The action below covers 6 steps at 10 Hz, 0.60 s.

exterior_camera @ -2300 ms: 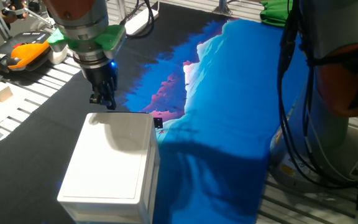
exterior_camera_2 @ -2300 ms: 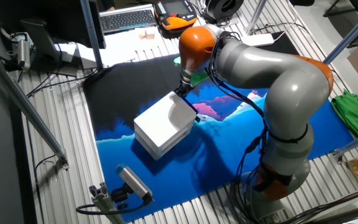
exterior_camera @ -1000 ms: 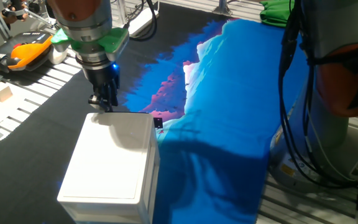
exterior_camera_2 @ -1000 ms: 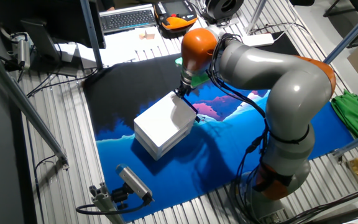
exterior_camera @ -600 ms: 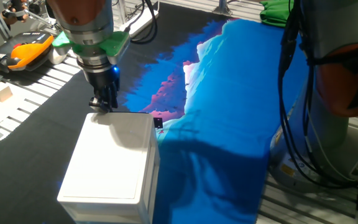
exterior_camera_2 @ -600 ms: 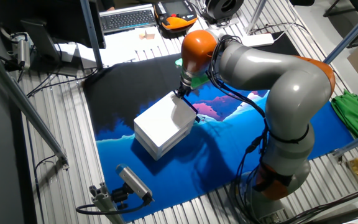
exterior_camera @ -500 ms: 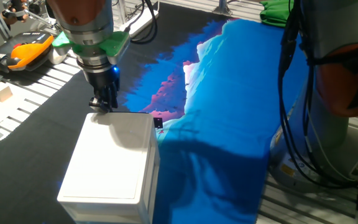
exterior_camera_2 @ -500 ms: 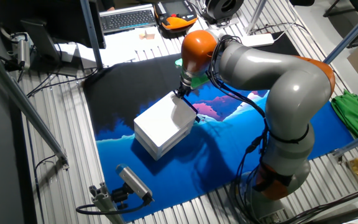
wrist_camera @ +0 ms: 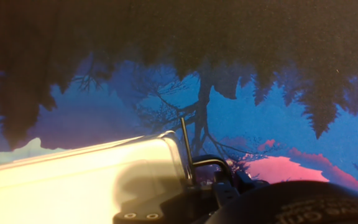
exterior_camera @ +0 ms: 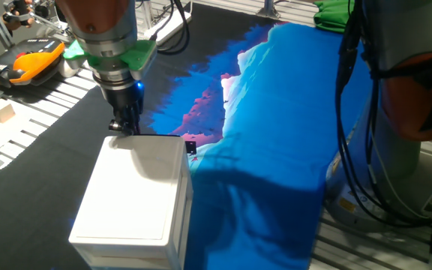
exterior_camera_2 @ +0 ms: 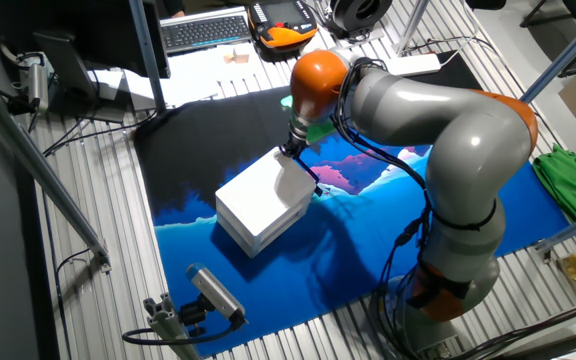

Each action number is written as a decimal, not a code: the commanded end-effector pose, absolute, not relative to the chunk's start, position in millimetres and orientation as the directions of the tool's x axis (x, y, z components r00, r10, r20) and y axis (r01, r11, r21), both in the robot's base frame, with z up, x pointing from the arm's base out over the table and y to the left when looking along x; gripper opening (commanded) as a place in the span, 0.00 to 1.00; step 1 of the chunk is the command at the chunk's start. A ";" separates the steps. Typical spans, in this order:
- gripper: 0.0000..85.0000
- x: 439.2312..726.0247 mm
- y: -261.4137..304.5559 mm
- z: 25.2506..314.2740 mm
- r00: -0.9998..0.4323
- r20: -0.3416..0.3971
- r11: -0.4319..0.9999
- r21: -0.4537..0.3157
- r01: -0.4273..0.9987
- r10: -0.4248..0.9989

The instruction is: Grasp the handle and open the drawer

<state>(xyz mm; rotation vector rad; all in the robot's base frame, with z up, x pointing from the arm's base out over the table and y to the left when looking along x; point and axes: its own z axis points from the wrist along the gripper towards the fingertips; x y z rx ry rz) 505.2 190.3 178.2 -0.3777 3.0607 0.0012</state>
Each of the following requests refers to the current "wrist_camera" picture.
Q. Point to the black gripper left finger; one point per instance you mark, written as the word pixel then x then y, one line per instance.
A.
pixel 172 205

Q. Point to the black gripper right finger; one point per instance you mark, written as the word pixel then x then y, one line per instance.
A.
pixel 227 191

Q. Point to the white drawer cabinet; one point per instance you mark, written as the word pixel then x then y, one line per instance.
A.
pixel 57 186

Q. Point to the blue forest print mat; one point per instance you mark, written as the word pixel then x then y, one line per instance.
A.
pixel 275 118

